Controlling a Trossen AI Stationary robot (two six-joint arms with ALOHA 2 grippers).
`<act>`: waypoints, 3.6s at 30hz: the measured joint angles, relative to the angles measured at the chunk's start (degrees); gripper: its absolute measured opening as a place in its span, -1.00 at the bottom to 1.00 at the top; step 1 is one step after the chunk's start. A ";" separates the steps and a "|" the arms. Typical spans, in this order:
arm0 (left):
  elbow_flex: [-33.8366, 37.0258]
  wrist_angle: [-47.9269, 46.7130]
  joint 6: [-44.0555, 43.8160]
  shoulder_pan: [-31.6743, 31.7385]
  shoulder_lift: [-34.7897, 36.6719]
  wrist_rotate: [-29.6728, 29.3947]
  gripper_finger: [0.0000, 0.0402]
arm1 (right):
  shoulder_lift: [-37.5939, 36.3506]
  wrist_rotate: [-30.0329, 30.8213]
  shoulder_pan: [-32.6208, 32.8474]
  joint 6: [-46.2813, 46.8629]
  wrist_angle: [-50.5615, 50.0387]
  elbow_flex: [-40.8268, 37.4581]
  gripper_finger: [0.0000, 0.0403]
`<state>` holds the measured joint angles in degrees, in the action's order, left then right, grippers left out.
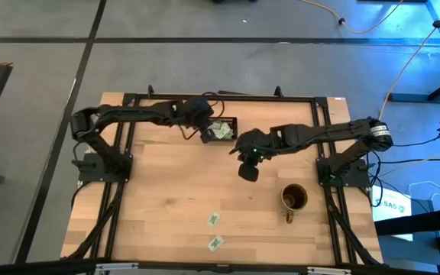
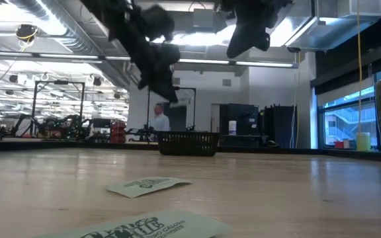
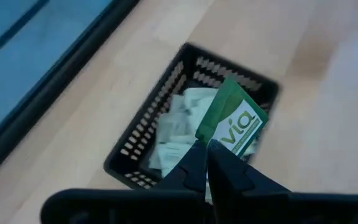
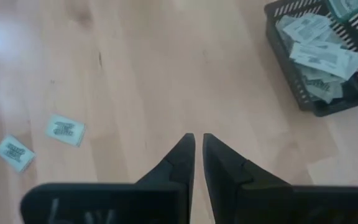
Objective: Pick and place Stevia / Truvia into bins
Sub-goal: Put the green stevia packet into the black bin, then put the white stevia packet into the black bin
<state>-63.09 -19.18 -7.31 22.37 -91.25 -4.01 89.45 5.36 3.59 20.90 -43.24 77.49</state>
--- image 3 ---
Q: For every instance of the white green sweetener packet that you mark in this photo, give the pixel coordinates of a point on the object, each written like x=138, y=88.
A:
x=166, y=158
x=197, y=95
x=180, y=107
x=174, y=127
x=251, y=149

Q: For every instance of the black aluminium frame rail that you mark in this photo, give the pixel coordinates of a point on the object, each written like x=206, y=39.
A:
x=57, y=79

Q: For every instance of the dark green Truvia packet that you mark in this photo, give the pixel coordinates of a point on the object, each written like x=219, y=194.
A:
x=228, y=105

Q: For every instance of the black slotted plastic basket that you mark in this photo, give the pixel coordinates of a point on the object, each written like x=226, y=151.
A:
x=112, y=166

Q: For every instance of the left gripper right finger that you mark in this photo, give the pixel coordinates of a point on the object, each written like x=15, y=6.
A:
x=228, y=180

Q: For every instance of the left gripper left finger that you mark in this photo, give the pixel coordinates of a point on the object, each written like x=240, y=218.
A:
x=194, y=174

